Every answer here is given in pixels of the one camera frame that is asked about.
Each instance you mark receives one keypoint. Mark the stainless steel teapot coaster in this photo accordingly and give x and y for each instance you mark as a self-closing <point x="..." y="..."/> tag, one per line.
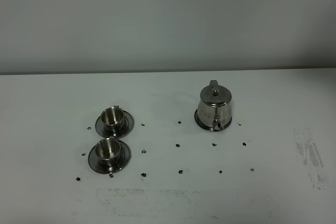
<point x="210" y="129"/>

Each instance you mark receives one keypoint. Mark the near stainless steel saucer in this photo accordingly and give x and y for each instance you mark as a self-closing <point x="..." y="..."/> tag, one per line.
<point x="110" y="167"/>

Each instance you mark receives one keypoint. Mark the near stainless steel teacup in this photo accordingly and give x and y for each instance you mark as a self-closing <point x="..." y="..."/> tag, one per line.
<point x="108" y="149"/>

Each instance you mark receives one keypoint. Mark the stainless steel saucer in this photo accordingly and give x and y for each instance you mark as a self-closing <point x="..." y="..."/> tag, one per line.
<point x="110" y="167"/>
<point x="123" y="131"/>

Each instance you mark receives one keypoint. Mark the far stainless steel teacup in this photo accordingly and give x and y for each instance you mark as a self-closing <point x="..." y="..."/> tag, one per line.
<point x="113" y="117"/>

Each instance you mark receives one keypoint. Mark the stainless steel teacup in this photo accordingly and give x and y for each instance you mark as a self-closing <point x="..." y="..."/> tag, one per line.
<point x="113" y="117"/>
<point x="108" y="149"/>

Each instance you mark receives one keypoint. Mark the far stainless steel saucer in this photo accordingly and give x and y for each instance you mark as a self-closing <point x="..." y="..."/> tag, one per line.
<point x="123" y="131"/>

